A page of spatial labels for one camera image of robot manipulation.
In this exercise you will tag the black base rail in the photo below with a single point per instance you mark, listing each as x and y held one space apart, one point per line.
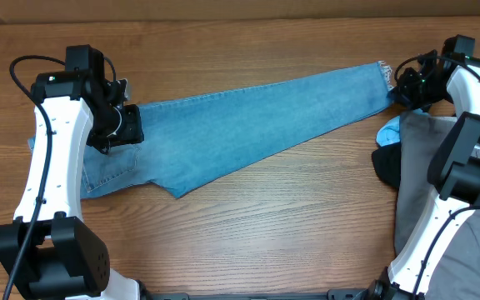
332 294

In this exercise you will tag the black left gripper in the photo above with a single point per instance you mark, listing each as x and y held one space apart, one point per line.
132 132

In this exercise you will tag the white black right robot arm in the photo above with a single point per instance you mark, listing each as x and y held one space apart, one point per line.
454 171

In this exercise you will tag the light blue cloth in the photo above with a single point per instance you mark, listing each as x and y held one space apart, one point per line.
389 133

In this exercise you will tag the light blue denim jeans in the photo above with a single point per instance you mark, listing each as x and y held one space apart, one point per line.
192 141

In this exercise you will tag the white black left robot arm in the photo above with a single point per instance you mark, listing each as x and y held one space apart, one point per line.
47 250

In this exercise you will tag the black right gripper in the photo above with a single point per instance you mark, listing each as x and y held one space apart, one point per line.
402 92

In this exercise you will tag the black garment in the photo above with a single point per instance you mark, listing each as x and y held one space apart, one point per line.
386 162

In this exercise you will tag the grey trousers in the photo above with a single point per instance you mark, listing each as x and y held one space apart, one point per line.
457 276

